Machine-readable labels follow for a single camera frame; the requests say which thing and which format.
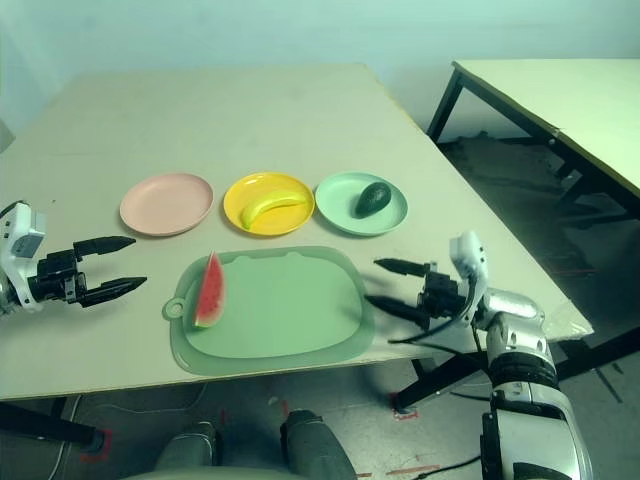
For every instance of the mint green round plate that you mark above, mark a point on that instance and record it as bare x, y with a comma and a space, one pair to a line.
340, 210

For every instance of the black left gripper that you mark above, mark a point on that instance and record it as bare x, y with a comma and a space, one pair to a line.
55, 277

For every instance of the grey left robot leg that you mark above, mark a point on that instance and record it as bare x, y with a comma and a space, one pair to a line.
192, 447

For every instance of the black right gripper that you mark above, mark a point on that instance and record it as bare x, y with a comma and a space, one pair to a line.
442, 297

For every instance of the grey robot torso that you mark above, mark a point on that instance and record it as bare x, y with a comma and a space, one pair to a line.
200, 476

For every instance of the grey robot leg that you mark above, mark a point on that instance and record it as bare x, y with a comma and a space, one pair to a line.
192, 447
315, 445

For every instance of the dark green avocado toy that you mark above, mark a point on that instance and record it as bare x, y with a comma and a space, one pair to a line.
372, 200

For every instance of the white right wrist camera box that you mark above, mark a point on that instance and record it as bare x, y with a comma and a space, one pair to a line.
470, 260

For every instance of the grey right robot leg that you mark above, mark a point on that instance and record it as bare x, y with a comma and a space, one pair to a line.
315, 445

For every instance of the watermelon slice toy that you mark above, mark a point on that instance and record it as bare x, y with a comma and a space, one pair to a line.
212, 295

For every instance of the pink round plate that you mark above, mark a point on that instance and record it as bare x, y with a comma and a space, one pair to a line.
166, 205

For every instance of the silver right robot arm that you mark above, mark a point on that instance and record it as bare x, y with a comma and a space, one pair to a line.
520, 350

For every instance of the black table leg frame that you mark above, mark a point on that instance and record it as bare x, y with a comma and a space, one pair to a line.
50, 422
430, 387

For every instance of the green cutting board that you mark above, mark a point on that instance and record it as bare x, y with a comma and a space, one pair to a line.
285, 310

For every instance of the side table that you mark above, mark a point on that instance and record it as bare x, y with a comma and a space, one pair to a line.
550, 90

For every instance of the yellow banana toy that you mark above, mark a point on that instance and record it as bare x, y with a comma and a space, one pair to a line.
270, 206

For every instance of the yellow round plate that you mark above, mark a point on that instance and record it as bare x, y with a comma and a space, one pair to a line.
280, 220

